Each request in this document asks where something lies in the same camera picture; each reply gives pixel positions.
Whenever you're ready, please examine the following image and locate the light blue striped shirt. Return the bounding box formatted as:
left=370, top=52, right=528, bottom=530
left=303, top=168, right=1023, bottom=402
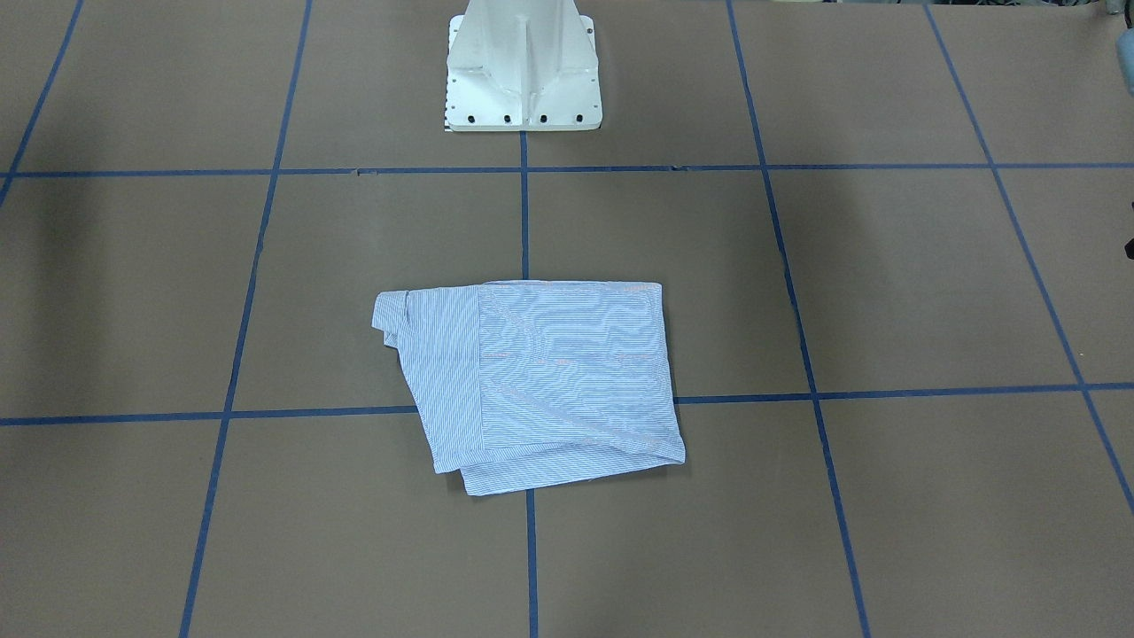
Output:
left=372, top=280, right=686, bottom=497

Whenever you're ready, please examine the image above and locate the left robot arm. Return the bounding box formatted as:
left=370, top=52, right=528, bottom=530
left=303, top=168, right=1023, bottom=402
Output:
left=1116, top=28, right=1134, bottom=96

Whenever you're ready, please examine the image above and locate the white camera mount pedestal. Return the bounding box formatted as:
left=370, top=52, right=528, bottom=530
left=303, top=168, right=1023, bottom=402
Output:
left=443, top=1, right=603, bottom=133

